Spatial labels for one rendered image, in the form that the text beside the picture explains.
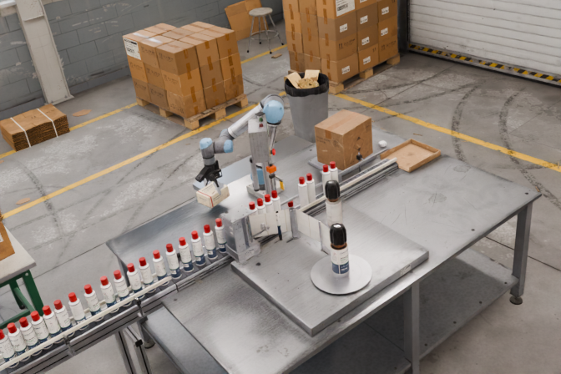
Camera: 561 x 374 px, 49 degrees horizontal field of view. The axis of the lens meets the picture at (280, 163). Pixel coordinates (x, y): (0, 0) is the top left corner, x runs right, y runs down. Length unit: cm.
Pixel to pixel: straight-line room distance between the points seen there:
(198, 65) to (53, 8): 237
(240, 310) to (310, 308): 36
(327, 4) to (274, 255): 415
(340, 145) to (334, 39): 322
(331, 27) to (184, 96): 179
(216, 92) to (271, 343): 444
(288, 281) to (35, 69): 590
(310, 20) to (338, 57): 54
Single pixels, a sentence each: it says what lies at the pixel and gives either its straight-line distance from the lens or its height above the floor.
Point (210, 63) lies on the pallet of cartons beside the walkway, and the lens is 687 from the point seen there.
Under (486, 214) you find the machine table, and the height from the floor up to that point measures 83.
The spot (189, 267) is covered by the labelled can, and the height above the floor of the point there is 91.
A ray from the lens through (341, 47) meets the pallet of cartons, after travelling 716.
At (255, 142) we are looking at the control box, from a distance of 330.
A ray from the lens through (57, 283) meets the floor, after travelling 511.
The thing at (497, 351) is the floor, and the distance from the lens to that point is 406.
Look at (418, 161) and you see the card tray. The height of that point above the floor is 83.
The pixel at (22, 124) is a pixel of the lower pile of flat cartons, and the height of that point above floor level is 20.
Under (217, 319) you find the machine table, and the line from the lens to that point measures 311.
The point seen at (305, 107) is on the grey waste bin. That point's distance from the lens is 605.
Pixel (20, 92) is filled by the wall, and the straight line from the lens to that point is 846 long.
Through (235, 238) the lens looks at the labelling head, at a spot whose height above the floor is 104.
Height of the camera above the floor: 292
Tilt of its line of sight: 29 degrees down
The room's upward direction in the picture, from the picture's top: 7 degrees counter-clockwise
